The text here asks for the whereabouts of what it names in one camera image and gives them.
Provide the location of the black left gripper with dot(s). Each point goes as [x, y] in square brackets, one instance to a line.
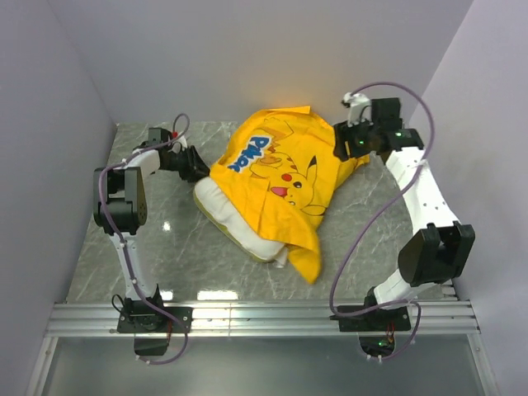
[195, 168]

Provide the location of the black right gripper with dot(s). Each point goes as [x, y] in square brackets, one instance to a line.
[343, 134]

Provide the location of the cream dotted foam pillow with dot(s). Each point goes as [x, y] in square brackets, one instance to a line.
[217, 207]

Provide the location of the yellow printed pillowcase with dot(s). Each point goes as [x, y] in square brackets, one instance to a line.
[280, 174]

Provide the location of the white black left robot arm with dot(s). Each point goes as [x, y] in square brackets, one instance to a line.
[120, 208]

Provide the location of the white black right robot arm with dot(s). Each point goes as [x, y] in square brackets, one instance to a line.
[395, 291]

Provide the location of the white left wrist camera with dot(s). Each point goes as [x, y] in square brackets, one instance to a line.
[178, 142]

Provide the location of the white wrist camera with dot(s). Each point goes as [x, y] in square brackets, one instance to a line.
[178, 142]
[358, 106]

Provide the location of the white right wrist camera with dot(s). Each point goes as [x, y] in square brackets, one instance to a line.
[358, 106]

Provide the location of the aluminium front mounting rail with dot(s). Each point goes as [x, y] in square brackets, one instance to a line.
[279, 318]

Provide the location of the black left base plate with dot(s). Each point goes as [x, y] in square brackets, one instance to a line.
[173, 323]

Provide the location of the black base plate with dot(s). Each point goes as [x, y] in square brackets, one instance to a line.
[380, 327]
[173, 323]

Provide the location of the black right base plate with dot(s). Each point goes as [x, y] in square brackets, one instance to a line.
[380, 327]

